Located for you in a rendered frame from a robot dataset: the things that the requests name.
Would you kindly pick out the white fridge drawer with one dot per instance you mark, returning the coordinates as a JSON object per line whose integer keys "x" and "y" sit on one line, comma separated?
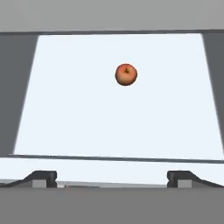
{"x": 116, "y": 116}

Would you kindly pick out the grey fridge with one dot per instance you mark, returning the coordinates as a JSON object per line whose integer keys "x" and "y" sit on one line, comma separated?
{"x": 14, "y": 87}

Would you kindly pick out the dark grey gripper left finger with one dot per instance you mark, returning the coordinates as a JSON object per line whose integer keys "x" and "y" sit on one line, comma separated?
{"x": 43, "y": 176}

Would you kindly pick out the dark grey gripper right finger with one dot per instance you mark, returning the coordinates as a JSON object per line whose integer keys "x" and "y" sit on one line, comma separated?
{"x": 180, "y": 176}

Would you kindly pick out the red apple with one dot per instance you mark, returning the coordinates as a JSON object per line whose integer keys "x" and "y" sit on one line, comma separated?
{"x": 126, "y": 74}

